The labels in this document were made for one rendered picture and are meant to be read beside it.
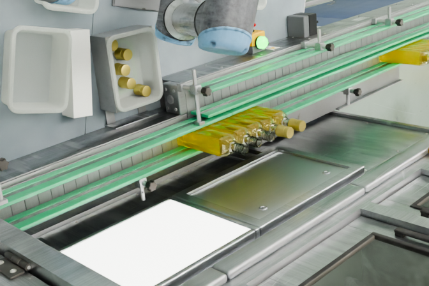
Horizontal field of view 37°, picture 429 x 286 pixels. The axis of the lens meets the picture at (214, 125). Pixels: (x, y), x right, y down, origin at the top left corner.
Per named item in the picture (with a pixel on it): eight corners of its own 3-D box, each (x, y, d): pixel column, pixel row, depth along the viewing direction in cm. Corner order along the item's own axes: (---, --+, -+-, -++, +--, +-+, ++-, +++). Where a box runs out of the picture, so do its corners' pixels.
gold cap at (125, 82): (117, 77, 192) (126, 79, 189) (126, 75, 194) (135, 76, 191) (118, 89, 193) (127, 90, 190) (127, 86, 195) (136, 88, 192)
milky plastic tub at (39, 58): (-8, 109, 170) (7, 113, 164) (-4, 22, 167) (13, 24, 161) (51, 108, 182) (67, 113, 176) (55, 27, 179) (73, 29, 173)
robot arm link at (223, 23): (196, -5, 192) (269, -7, 141) (187, 46, 193) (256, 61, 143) (157, -13, 188) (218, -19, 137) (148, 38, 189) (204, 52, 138)
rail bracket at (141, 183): (120, 195, 187) (150, 207, 177) (117, 173, 184) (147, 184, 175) (131, 191, 189) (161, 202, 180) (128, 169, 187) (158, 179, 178)
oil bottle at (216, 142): (177, 145, 198) (226, 159, 184) (175, 127, 197) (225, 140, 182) (190, 140, 202) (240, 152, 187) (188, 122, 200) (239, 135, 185)
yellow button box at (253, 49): (237, 52, 229) (253, 53, 224) (235, 31, 227) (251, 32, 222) (250, 48, 234) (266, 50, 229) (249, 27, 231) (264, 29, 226)
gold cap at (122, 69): (111, 64, 190) (120, 65, 187) (120, 61, 192) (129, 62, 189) (112, 76, 191) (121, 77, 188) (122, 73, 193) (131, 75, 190)
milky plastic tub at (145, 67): (101, 110, 192) (119, 114, 186) (89, 35, 185) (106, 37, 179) (146, 94, 203) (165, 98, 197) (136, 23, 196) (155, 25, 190)
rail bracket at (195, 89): (180, 122, 197) (209, 128, 188) (173, 67, 192) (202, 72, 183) (187, 119, 199) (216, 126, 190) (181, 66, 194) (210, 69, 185)
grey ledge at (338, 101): (235, 142, 231) (258, 148, 223) (233, 119, 228) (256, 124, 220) (380, 77, 292) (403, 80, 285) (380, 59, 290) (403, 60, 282)
